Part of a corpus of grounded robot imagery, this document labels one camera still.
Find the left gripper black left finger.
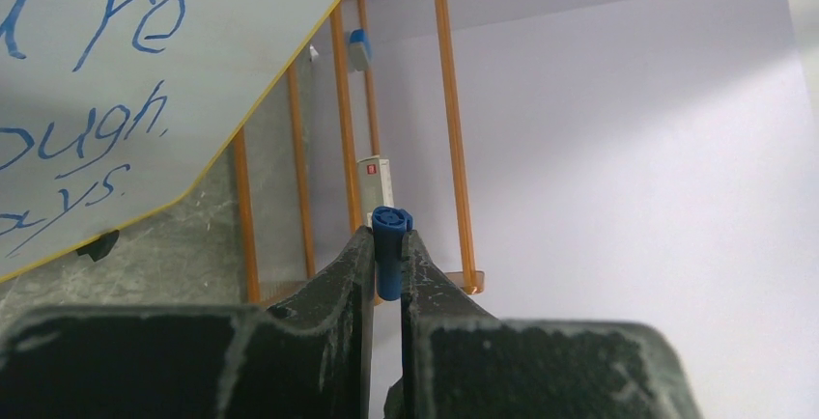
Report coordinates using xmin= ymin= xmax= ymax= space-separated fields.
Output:
xmin=1 ymin=227 xmax=375 ymax=418

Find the blue-capped item on shelf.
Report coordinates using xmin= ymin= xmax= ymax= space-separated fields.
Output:
xmin=348 ymin=28 xmax=372 ymax=71

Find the blue marker cap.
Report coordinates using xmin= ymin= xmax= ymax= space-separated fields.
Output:
xmin=371 ymin=206 xmax=413 ymax=301

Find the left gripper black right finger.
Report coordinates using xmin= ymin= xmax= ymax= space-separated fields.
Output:
xmin=383 ymin=232 xmax=701 ymax=418

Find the yellow-framed whiteboard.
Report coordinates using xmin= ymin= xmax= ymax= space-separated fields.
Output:
xmin=1 ymin=0 xmax=341 ymax=279

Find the white red box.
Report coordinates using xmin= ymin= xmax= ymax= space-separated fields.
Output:
xmin=357 ymin=155 xmax=395 ymax=227

